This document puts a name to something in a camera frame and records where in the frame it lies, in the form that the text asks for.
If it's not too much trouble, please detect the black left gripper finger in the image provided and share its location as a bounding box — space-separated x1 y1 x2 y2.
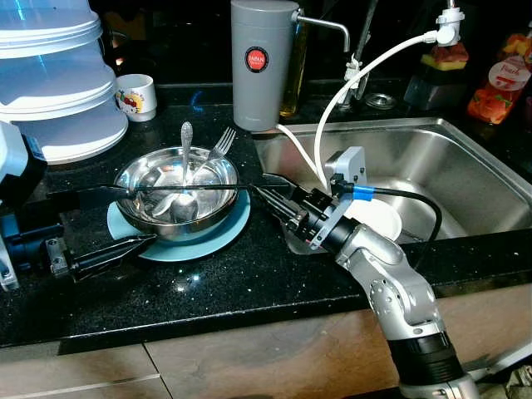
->
64 235 158 280
47 184 136 211

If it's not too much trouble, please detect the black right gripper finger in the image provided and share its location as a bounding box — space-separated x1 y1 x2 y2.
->
261 172 322 203
249 184 297 228

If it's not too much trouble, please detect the silver patterned spoon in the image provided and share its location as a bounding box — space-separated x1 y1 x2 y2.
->
169 122 201 224

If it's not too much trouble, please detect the thin black stick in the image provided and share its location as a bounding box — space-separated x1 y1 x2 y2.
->
133 183 335 193

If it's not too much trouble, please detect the light blue plate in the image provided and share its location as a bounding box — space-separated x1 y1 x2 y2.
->
106 187 252 264

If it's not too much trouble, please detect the stainless steel bowl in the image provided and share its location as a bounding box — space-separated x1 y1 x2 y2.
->
114 146 241 243

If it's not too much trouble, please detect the small white bowl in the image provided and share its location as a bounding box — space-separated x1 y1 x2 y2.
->
344 198 404 244

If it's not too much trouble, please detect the silver fork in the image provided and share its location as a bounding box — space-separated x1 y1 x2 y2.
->
190 127 238 185

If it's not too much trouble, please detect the yellow oil bottle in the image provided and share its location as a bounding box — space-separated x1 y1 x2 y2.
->
279 17 309 118

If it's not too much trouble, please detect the grey water filter cylinder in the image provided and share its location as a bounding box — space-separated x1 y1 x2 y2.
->
230 0 352 133

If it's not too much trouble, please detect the white stacked plastic container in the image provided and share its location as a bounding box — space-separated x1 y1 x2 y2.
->
0 0 130 164

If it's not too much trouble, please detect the white cup with cartoon print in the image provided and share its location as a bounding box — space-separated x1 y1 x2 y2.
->
115 74 158 123

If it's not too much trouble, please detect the stainless steel sink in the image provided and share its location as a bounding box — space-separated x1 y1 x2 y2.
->
253 116 532 247

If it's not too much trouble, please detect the camouflage patterned fabric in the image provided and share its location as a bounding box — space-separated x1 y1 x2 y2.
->
497 367 532 399

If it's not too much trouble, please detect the fruit label juice bottle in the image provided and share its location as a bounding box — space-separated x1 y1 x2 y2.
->
466 32 532 126

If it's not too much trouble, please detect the brown wooden cabinet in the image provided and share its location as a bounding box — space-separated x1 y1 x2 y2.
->
0 283 532 399

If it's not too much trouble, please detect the chrome sink faucet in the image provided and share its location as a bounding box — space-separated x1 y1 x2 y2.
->
345 0 382 102

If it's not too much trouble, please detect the dark container with fruit label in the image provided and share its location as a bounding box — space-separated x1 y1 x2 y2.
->
404 42 470 110

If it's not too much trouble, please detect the white faucet attachment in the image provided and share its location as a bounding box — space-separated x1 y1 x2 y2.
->
436 2 466 47

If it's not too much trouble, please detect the thin white hose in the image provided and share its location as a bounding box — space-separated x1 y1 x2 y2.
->
276 124 327 190

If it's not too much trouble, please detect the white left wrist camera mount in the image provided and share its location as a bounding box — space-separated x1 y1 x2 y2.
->
0 120 31 293

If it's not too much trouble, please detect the black cable with blue tape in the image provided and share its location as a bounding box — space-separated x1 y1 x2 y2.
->
352 185 444 268

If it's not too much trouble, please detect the round metal drain ring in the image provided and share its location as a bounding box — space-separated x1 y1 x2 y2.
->
366 93 397 111

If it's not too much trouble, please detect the thick white hose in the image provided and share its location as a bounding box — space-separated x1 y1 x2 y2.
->
314 30 440 188

